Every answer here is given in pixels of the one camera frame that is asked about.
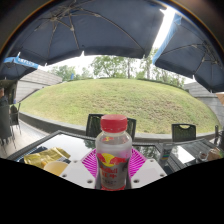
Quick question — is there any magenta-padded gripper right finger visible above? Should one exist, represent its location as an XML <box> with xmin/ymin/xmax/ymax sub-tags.
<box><xmin>128</xmin><ymin>147</ymin><xmax>168</xmax><ymax>190</ymax></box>

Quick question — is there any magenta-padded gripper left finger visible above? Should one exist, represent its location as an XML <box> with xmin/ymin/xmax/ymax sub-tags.
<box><xmin>59</xmin><ymin>148</ymin><xmax>99</xmax><ymax>190</ymax></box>

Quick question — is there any red-capped clear drink bottle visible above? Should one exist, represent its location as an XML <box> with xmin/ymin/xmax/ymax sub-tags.
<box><xmin>94</xmin><ymin>114</ymin><xmax>133</xmax><ymax>192</ymax></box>

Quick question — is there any tall grey table card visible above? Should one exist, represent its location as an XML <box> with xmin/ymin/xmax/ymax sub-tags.
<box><xmin>159</xmin><ymin>142</ymin><xmax>174</xmax><ymax>162</ymax></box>

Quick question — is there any yellow foil packet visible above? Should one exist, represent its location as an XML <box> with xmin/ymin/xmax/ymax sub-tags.
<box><xmin>23</xmin><ymin>147</ymin><xmax>72</xmax><ymax>169</ymax></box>

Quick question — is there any dark green patio chair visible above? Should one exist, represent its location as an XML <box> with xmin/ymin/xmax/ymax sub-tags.
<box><xmin>85</xmin><ymin>113</ymin><xmax>138</xmax><ymax>141</ymax></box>
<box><xmin>171</xmin><ymin>123</ymin><xmax>198</xmax><ymax>143</ymax></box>

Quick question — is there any group of dark patio chairs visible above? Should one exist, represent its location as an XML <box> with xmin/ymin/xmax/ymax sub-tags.
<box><xmin>0</xmin><ymin>103</ymin><xmax>22</xmax><ymax>148</ymax></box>

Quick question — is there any tan patio umbrella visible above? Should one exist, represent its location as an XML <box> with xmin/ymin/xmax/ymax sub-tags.
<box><xmin>214</xmin><ymin>92</ymin><xmax>224</xmax><ymax>106</ymax></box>

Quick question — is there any blue-edged patio umbrella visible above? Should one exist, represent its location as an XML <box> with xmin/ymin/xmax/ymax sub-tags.
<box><xmin>0</xmin><ymin>55</ymin><xmax>40</xmax><ymax>81</ymax></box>

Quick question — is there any navy patio umbrella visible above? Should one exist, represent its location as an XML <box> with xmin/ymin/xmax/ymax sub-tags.
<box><xmin>4</xmin><ymin>0</ymin><xmax>168</xmax><ymax>68</ymax></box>
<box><xmin>151</xmin><ymin>13</ymin><xmax>224</xmax><ymax>94</ymax></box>

